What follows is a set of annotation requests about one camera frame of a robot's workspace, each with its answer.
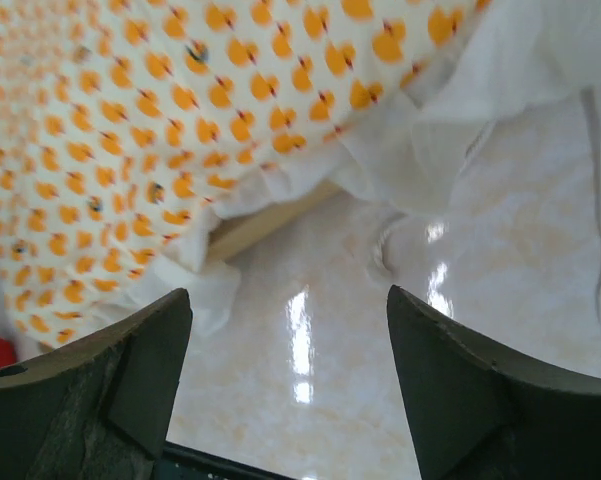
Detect wooden pet bed frame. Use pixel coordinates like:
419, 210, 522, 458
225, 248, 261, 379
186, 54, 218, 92
207, 181, 341, 262

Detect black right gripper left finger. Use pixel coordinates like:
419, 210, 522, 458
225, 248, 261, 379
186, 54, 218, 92
0, 288, 192, 479

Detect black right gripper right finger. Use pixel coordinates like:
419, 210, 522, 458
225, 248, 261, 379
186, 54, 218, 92
387, 286, 601, 479

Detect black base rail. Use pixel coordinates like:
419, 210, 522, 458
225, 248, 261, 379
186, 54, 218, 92
151, 442, 292, 480

